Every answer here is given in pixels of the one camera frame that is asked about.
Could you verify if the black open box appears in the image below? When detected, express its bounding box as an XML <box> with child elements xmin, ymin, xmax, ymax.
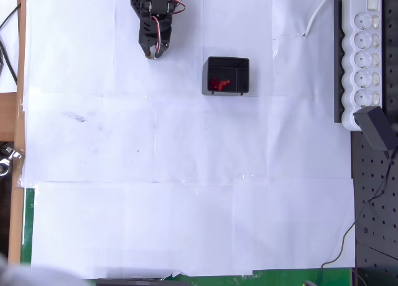
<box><xmin>201</xmin><ymin>56</ymin><xmax>251</xmax><ymax>96</ymax></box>

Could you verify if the metal clamp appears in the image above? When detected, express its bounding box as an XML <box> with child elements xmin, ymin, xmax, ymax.
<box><xmin>0</xmin><ymin>145</ymin><xmax>23</xmax><ymax>177</ymax></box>

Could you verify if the white taped paper cover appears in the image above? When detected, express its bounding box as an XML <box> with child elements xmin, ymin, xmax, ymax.
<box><xmin>21</xmin><ymin>0</ymin><xmax>357</xmax><ymax>280</ymax></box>

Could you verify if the white power strip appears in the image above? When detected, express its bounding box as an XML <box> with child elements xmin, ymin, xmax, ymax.
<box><xmin>341</xmin><ymin>0</ymin><xmax>382</xmax><ymax>132</ymax></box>

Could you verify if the green cutting mat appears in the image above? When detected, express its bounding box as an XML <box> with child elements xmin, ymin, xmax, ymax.
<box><xmin>20</xmin><ymin>188</ymin><xmax>355</xmax><ymax>286</ymax></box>

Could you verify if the black power adapter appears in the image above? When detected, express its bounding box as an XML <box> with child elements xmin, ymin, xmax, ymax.
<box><xmin>353</xmin><ymin>106</ymin><xmax>395</xmax><ymax>152</ymax></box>

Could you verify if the blurred white object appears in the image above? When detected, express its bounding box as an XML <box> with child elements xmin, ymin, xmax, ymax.
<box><xmin>0</xmin><ymin>253</ymin><xmax>86</xmax><ymax>286</ymax></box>

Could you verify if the black pegboard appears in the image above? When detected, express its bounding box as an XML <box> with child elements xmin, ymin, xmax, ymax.
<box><xmin>350</xmin><ymin>0</ymin><xmax>398</xmax><ymax>286</ymax></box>

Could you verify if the red white gripper servo cable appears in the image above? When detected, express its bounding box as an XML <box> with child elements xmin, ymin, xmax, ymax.
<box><xmin>150</xmin><ymin>14</ymin><xmax>163</xmax><ymax>52</ymax></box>

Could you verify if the red white arm servo cable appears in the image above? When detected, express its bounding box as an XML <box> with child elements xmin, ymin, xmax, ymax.
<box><xmin>169</xmin><ymin>0</ymin><xmax>187</xmax><ymax>16</ymax></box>

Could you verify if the white power strip cable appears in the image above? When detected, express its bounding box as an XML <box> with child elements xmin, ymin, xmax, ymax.
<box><xmin>303</xmin><ymin>0</ymin><xmax>336</xmax><ymax>37</ymax></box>

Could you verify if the thin black adapter cable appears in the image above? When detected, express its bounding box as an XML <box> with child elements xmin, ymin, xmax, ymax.
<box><xmin>319</xmin><ymin>149</ymin><xmax>397</xmax><ymax>279</ymax></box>

